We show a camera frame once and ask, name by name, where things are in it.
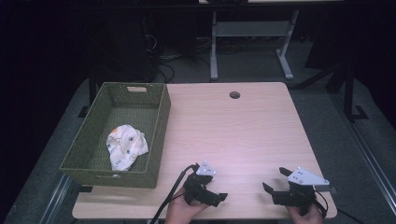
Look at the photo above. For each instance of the white patterned cloth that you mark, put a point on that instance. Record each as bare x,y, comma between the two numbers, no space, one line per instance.
126,146

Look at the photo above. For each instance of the black metal stand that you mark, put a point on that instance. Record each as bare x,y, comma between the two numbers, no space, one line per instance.
350,93
90,93

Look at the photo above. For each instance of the green woven basket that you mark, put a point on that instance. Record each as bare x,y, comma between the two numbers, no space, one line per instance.
93,146

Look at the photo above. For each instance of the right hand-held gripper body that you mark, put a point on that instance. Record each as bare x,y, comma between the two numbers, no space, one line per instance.
299,189

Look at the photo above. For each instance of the metal floor rail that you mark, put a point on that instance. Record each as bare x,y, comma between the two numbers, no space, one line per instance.
54,199
364,155

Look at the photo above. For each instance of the person's right hand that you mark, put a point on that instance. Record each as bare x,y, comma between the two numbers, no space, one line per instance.
303,217

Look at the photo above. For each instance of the person's left hand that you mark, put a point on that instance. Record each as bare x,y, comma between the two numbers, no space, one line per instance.
180,210

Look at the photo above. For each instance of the grey metal desk frame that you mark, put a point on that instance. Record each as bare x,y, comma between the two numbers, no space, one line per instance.
249,29

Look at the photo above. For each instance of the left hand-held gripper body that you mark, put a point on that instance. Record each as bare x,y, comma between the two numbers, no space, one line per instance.
199,183

